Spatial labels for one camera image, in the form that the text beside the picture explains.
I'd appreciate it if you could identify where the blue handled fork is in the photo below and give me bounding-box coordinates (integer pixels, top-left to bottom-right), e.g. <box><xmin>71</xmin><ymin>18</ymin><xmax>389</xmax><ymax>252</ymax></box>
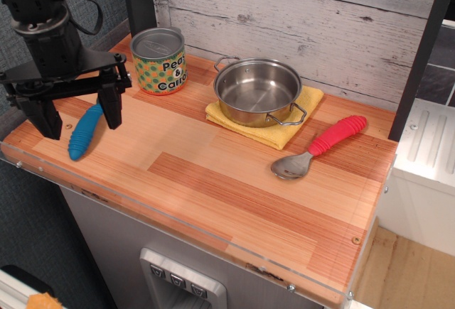
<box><xmin>68</xmin><ymin>103</ymin><xmax>103</xmax><ymax>161</ymax></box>

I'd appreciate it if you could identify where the grey dispenser panel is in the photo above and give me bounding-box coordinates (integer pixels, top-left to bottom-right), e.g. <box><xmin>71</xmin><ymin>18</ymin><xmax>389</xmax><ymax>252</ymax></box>
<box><xmin>140</xmin><ymin>248</ymin><xmax>228</xmax><ymax>308</ymax></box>

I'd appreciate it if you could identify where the peas and carrots can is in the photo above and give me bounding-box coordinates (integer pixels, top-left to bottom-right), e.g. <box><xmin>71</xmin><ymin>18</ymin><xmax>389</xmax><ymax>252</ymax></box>
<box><xmin>130</xmin><ymin>28</ymin><xmax>188</xmax><ymax>96</ymax></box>

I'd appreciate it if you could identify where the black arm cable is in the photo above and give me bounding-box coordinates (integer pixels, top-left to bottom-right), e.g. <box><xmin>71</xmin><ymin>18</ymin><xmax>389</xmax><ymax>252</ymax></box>
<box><xmin>65</xmin><ymin>0</ymin><xmax>105</xmax><ymax>36</ymax></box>

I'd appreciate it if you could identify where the stainless steel pot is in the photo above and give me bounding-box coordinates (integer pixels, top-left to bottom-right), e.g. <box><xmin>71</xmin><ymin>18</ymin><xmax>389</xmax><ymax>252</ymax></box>
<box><xmin>213</xmin><ymin>56</ymin><xmax>307</xmax><ymax>128</ymax></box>

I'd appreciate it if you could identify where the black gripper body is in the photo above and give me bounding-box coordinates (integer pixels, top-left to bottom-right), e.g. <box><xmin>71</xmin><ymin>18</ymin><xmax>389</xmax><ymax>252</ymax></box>
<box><xmin>1</xmin><ymin>26</ymin><xmax>129</xmax><ymax>109</ymax></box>

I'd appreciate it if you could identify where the orange black object corner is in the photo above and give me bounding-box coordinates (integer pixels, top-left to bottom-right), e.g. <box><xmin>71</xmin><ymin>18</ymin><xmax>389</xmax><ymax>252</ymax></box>
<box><xmin>1</xmin><ymin>265</ymin><xmax>64</xmax><ymax>308</ymax></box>

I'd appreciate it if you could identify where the red handled spoon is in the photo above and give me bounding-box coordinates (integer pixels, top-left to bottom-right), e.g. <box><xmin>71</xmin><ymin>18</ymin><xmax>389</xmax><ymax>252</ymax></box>
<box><xmin>271</xmin><ymin>115</ymin><xmax>367</xmax><ymax>180</ymax></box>

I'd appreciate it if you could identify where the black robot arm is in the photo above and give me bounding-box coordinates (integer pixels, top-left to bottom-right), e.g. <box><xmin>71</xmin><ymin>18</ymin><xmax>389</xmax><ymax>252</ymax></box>
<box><xmin>1</xmin><ymin>0</ymin><xmax>132</xmax><ymax>140</ymax></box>

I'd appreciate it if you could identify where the dark vertical post right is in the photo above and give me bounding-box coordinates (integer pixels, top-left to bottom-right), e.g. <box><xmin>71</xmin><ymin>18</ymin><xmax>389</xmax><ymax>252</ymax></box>
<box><xmin>388</xmin><ymin>0</ymin><xmax>451</xmax><ymax>142</ymax></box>

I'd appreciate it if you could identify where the white toy sink unit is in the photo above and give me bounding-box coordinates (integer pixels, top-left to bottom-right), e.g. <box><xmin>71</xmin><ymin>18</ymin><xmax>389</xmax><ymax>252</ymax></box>
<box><xmin>376</xmin><ymin>19</ymin><xmax>455</xmax><ymax>256</ymax></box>

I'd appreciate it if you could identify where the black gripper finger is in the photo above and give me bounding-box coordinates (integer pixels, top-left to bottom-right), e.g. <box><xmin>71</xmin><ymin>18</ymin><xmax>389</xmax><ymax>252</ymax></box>
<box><xmin>16</xmin><ymin>97</ymin><xmax>63</xmax><ymax>140</ymax></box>
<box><xmin>98</xmin><ymin>87</ymin><xmax>122</xmax><ymax>129</ymax></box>

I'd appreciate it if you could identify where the yellow folded cloth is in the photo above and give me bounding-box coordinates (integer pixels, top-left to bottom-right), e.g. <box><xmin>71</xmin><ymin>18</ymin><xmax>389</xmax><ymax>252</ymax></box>
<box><xmin>205</xmin><ymin>85</ymin><xmax>325</xmax><ymax>151</ymax></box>

